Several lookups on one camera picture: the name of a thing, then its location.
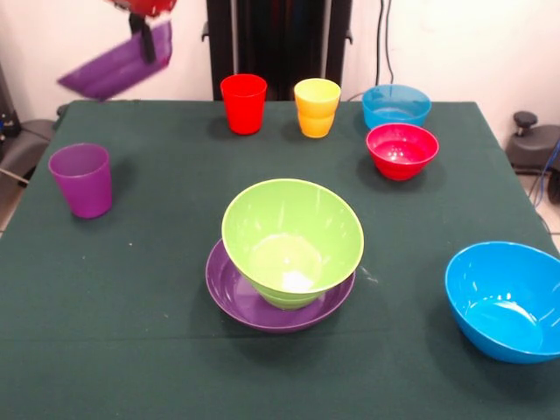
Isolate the purple cup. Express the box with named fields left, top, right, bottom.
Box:
left=47, top=143, right=114, bottom=220

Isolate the black wall cable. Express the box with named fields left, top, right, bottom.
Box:
left=383, top=0, right=395, bottom=85
left=374, top=0, right=384, bottom=88

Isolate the large blue bowl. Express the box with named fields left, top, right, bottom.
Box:
left=444, top=241, right=560, bottom=365

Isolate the black equipment rack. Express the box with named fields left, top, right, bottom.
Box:
left=0, top=60, right=22, bottom=145

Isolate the small blue bowl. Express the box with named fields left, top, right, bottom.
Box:
left=360, top=84, right=433, bottom=131

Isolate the dark grey equipment base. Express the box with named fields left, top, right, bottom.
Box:
left=506, top=110, right=560, bottom=177
left=0, top=117, right=60, bottom=187

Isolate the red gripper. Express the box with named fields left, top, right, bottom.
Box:
left=103, top=0, right=179, bottom=65

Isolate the small green bowl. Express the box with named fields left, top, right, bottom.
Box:
left=260, top=289, right=321, bottom=312

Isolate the large purple bowl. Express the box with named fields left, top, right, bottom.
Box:
left=56, top=20, right=174, bottom=102
left=205, top=238, right=356, bottom=334

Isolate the dark green tablecloth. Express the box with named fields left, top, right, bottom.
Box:
left=0, top=99, right=560, bottom=420

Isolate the large green bowl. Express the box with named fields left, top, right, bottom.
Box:
left=220, top=178, right=365, bottom=298

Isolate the yellow cup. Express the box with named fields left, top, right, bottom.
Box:
left=293, top=78, right=342, bottom=139

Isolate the red cup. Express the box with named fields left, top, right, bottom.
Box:
left=219, top=74, right=268, bottom=137

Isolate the small red bowl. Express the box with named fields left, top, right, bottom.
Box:
left=365, top=122, right=440, bottom=182

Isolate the blue floor cable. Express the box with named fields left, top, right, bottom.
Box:
left=534, top=139, right=560, bottom=207

